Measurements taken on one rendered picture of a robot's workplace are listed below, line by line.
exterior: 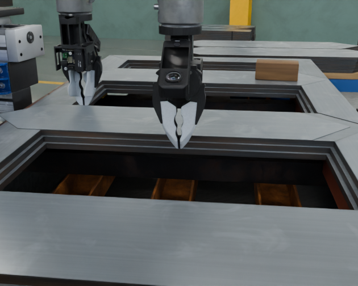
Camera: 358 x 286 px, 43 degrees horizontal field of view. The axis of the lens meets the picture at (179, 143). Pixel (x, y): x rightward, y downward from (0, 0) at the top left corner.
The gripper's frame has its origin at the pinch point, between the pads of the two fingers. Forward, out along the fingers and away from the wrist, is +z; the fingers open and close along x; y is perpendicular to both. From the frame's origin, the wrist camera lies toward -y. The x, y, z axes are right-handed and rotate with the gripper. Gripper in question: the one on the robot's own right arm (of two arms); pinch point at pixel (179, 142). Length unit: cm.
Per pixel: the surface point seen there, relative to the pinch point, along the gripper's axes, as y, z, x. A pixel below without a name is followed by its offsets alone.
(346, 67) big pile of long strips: 98, 5, -51
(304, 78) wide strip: 61, 1, -30
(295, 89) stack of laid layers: 51, 2, -27
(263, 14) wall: 724, 36, -59
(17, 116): 14.1, 0.7, 36.5
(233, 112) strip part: 22.6, 0.8, -9.6
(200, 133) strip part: 8.1, 0.8, -3.2
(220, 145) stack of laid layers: 5.9, 2.4, -7.1
